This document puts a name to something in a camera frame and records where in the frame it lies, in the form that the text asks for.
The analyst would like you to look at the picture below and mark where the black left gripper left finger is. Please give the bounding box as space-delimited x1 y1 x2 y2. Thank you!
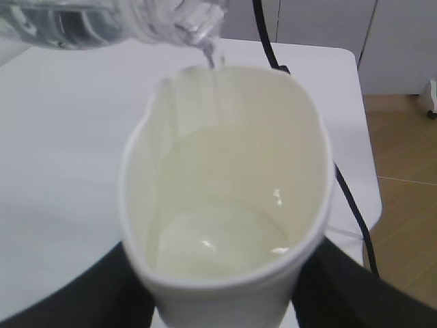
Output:
1 243 155 327

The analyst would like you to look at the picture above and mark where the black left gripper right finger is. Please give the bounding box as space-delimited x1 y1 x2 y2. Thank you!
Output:
292 239 436 328

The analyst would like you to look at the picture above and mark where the white paper cup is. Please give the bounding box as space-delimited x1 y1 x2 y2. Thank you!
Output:
118 66 335 327

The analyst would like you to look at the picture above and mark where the clear green-label water bottle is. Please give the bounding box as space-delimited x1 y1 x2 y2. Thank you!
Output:
1 0 229 67

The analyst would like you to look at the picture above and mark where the white wheeled equipment base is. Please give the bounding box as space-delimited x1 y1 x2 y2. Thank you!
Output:
420 80 437 120

